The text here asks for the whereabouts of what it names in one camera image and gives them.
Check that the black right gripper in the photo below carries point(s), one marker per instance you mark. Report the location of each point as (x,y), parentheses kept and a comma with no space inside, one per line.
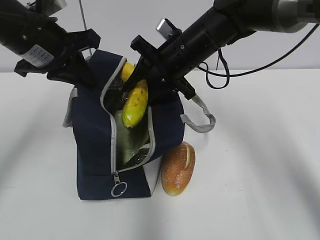
(160,72)

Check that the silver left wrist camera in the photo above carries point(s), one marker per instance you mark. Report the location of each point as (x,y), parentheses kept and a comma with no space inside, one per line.
(46,7)

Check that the brown bread roll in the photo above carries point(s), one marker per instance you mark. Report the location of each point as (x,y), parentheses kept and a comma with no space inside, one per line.
(177,168)

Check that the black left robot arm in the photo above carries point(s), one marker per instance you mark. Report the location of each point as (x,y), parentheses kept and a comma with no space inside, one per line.
(32,33)

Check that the yellow banana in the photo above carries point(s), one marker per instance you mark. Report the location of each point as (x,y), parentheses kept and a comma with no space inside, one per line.
(135,106)

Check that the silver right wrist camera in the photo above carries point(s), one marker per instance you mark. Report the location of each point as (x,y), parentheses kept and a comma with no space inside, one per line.
(167,29)

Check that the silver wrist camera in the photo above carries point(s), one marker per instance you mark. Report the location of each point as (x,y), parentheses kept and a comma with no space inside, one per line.
(46,7)
(167,29)

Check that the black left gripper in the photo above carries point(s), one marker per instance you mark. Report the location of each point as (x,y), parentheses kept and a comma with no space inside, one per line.
(61,58)

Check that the navy blue lunch bag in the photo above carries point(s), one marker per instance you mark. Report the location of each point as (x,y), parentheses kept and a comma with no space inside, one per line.
(90,114)

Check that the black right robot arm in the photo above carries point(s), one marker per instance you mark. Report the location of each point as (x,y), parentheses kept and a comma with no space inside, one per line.
(226,22)

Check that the green lidded glass container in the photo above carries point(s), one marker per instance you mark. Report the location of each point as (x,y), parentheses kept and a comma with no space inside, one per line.
(129,140)

